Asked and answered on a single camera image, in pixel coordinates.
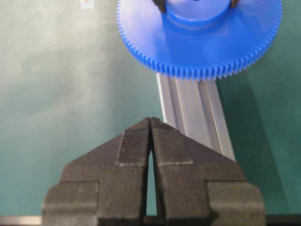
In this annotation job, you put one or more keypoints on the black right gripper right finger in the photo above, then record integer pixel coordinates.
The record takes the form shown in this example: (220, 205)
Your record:
(196, 186)

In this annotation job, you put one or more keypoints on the aluminium extrusion rail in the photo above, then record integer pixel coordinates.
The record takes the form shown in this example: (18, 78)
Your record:
(194, 107)

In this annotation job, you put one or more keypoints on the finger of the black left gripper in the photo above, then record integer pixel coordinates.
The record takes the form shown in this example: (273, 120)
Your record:
(233, 3)
(160, 4)

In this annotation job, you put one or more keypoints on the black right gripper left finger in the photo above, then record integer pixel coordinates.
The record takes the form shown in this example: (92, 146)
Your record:
(106, 186)

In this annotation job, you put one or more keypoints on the large blue plastic gear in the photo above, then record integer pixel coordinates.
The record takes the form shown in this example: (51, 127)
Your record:
(198, 39)

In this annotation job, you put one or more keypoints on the white sticker label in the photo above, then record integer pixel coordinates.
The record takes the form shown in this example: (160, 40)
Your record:
(86, 4)

